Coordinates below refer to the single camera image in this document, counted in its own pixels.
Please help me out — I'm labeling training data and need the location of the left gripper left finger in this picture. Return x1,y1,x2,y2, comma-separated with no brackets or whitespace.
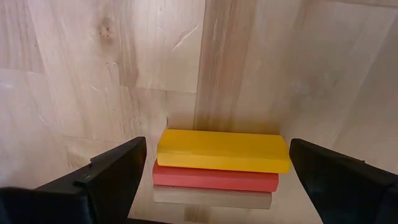
0,136,147,224

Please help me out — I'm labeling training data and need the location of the red wooden block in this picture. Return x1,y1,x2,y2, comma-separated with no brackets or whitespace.
152,160,280,193

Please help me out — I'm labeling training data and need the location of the yellow wooden block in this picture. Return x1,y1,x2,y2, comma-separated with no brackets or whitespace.
156,129,292,174

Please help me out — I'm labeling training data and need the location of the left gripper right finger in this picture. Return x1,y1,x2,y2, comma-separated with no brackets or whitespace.
289,138,398,224

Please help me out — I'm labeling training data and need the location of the natural wooden block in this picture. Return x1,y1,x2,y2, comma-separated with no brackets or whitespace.
152,184,273,210

